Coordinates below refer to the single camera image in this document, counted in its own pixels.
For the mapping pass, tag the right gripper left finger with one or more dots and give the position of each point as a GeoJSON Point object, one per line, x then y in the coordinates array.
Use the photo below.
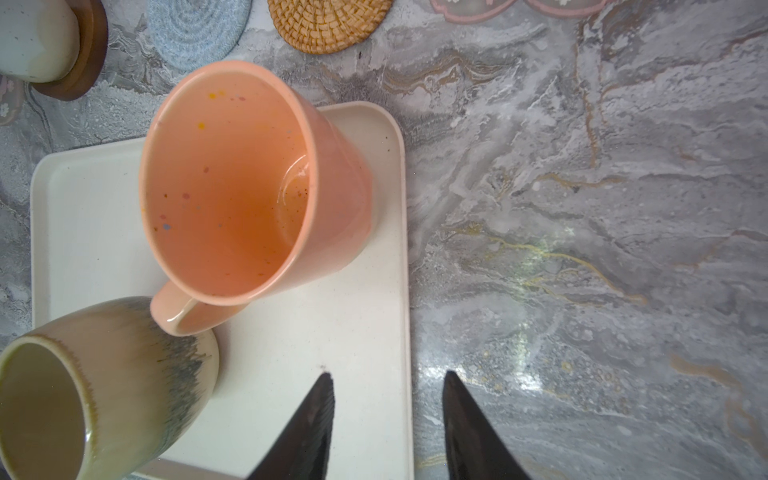
{"type": "Point", "coordinates": [302, 450]}

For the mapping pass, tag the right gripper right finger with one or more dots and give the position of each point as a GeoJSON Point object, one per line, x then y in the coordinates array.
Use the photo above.
{"type": "Point", "coordinates": [473, 448]}

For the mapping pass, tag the yellow ceramic mug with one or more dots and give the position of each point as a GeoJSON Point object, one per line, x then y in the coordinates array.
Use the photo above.
{"type": "Point", "coordinates": [100, 392]}

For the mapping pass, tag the orange ceramic mug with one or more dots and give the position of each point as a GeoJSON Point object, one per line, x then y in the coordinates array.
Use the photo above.
{"type": "Point", "coordinates": [246, 190]}

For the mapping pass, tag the tan rattan round coaster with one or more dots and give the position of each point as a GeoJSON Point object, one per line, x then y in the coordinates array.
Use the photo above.
{"type": "Point", "coordinates": [326, 26]}

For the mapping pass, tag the blue woven round coaster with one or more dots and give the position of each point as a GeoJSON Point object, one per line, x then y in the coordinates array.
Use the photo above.
{"type": "Point", "coordinates": [189, 34]}

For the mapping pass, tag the pink flower coaster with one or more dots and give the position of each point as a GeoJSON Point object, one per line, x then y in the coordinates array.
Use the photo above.
{"type": "Point", "coordinates": [12, 99]}
{"type": "Point", "coordinates": [476, 11]}

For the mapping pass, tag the brown wooden round coaster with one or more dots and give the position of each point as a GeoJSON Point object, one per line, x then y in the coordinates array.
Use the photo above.
{"type": "Point", "coordinates": [93, 30]}

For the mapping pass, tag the white ceramic mug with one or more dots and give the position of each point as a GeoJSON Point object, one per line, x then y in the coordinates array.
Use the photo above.
{"type": "Point", "coordinates": [40, 40]}

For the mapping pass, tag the beige rectangular tray mat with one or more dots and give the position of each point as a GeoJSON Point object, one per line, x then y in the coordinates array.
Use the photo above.
{"type": "Point", "coordinates": [88, 246]}

